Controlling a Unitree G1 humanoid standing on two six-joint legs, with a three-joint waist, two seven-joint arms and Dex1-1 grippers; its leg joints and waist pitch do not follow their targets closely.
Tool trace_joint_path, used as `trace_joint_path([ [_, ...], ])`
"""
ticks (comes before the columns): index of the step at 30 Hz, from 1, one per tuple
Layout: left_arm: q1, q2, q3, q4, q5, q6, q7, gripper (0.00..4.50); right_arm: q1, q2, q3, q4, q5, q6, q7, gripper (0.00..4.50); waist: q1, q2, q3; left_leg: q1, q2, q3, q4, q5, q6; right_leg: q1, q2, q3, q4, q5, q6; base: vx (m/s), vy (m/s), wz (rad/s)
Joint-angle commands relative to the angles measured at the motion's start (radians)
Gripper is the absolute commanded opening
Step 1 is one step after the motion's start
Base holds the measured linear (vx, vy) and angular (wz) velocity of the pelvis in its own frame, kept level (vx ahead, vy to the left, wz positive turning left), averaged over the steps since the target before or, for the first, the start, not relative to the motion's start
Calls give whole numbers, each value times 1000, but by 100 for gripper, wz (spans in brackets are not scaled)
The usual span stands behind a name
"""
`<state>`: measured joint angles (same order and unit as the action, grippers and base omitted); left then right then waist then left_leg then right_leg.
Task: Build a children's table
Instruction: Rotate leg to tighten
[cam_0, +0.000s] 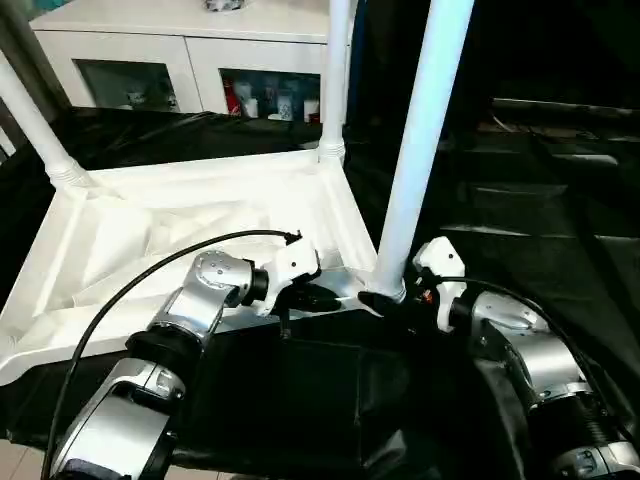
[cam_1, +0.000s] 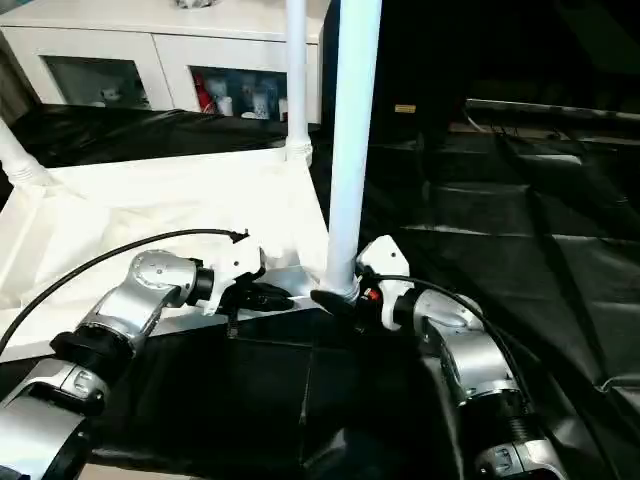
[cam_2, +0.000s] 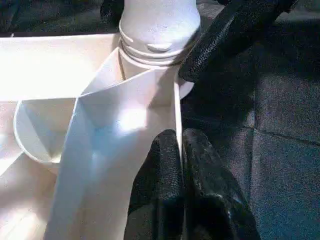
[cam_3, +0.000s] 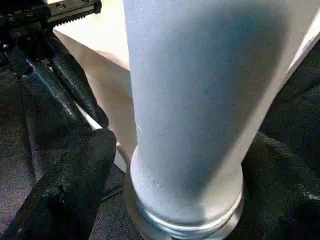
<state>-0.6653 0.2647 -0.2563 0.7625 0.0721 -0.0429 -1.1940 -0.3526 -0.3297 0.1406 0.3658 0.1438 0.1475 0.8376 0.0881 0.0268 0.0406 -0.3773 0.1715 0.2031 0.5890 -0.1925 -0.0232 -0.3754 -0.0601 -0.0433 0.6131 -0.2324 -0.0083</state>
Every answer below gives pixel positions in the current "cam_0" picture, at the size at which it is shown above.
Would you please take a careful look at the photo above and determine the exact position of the white plastic table top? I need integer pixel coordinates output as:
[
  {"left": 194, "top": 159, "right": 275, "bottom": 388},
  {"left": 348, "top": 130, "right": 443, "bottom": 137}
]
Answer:
[{"left": 0, "top": 149, "right": 407, "bottom": 387}]

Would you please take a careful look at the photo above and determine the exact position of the white plastic table leg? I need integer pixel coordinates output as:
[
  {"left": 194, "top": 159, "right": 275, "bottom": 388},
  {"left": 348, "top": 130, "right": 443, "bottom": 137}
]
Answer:
[
  {"left": 374, "top": 0, "right": 476, "bottom": 302},
  {"left": 0, "top": 49, "right": 95, "bottom": 190},
  {"left": 317, "top": 0, "right": 362, "bottom": 167}
]

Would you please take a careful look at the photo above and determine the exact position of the black plastic table mat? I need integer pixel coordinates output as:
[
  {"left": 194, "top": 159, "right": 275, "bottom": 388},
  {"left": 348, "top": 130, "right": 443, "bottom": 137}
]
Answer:
[{"left": 0, "top": 104, "right": 640, "bottom": 480}]

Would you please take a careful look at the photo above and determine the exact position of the red cabinet item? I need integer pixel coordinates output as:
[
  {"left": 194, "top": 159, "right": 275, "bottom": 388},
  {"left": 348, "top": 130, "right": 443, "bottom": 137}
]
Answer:
[{"left": 224, "top": 78, "right": 242, "bottom": 116}]

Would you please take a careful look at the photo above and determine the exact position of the long dark metal rod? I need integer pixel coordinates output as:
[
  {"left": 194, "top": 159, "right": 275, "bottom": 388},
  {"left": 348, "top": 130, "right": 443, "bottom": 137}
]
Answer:
[{"left": 492, "top": 98, "right": 640, "bottom": 120}]

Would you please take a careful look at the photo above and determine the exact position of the large black backdrop sheet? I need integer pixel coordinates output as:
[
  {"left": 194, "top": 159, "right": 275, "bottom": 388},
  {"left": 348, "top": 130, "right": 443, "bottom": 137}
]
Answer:
[{"left": 347, "top": 0, "right": 640, "bottom": 112}]

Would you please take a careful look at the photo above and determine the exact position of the white glass-door cabinet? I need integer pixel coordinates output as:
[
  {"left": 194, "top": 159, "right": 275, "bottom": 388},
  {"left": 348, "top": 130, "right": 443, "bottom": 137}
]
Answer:
[{"left": 29, "top": 0, "right": 352, "bottom": 127}]

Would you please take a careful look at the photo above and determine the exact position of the dark patterned ornament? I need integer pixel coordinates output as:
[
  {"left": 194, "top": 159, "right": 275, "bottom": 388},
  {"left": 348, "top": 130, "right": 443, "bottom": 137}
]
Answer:
[{"left": 202, "top": 0, "right": 247, "bottom": 14}]

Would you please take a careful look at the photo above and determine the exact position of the beige curtain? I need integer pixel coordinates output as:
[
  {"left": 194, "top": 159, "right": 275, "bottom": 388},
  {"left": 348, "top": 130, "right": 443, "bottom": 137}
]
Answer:
[{"left": 0, "top": 0, "right": 67, "bottom": 157}]

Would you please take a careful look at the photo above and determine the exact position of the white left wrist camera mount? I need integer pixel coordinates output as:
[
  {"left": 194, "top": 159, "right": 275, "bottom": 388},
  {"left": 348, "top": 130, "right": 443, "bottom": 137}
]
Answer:
[{"left": 257, "top": 232, "right": 323, "bottom": 320}]

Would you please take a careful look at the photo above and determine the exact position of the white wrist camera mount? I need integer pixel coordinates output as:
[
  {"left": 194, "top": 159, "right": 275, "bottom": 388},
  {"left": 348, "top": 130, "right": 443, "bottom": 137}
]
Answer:
[
  {"left": 412, "top": 237, "right": 470, "bottom": 335},
  {"left": 257, "top": 232, "right": 323, "bottom": 320}
]

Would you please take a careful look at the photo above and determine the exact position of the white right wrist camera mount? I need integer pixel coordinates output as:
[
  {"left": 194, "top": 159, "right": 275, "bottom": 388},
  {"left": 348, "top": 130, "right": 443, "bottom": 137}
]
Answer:
[{"left": 412, "top": 237, "right": 470, "bottom": 335}]

